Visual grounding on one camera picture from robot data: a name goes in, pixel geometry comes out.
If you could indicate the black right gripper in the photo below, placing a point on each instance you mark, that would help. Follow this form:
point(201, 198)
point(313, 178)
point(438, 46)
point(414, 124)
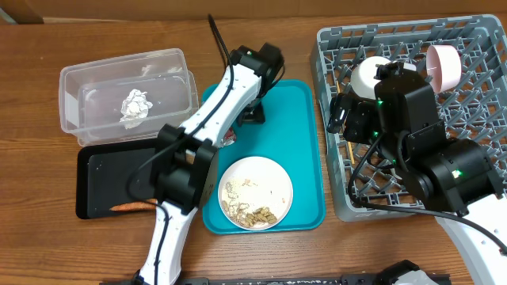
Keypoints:
point(359, 108)

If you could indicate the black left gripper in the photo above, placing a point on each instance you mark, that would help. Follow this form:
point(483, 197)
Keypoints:
point(257, 116)

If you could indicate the red foil snack wrapper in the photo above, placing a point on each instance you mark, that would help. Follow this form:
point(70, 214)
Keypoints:
point(229, 138)

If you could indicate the white bowl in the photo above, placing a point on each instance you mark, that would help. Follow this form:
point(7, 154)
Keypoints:
point(363, 79)

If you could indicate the wooden chopstick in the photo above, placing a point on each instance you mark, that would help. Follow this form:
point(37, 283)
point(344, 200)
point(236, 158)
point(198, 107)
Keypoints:
point(348, 144)

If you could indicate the pink bowl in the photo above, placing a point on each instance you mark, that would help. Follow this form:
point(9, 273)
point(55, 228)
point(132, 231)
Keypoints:
point(444, 66)

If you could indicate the white tissue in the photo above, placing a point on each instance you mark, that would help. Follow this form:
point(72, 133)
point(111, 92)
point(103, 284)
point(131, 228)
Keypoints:
point(135, 108)

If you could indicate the orange carrot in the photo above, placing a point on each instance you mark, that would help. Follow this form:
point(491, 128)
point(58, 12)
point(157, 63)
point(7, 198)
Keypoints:
point(135, 206)

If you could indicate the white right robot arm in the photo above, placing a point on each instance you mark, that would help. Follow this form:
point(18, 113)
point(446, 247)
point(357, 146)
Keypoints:
point(455, 179)

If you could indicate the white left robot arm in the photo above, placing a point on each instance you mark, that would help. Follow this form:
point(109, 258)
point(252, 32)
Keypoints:
point(184, 165)

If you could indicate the grey dishwasher rack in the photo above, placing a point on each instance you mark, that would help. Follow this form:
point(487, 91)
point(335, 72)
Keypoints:
point(475, 109)

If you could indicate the teal serving tray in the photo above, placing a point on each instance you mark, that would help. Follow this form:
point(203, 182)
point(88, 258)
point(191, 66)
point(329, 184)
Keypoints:
point(289, 137)

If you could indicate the pink plate with food scraps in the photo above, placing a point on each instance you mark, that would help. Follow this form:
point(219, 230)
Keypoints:
point(255, 193)

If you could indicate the clear plastic bin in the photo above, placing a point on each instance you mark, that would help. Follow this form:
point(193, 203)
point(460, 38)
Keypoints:
point(91, 95)

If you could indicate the black rectangular tray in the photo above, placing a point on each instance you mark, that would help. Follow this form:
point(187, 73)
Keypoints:
point(102, 173)

